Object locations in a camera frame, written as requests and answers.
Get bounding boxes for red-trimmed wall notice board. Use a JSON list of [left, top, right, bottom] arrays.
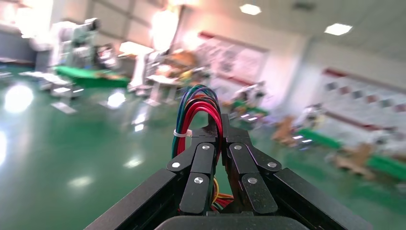
[[196, 31, 271, 88]]

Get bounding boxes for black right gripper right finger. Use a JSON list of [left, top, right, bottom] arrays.
[[220, 113, 283, 216]]

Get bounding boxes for white industrial machine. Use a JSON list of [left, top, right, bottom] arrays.
[[49, 17, 103, 70]]

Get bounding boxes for green workbench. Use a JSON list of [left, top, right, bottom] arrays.
[[53, 65, 131, 90]]

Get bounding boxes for black power supply coloured wires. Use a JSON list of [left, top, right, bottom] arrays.
[[171, 84, 236, 213]]

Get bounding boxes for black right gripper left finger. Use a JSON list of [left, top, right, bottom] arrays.
[[166, 114, 222, 216]]

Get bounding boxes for wall board with small pictures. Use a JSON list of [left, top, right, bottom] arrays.
[[319, 67, 406, 131]]

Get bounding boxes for square ceiling light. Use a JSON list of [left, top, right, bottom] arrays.
[[324, 22, 354, 36], [239, 3, 263, 16]]

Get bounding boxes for blurred cardboard box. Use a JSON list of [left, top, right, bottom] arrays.
[[271, 115, 299, 147], [329, 142, 377, 181]]

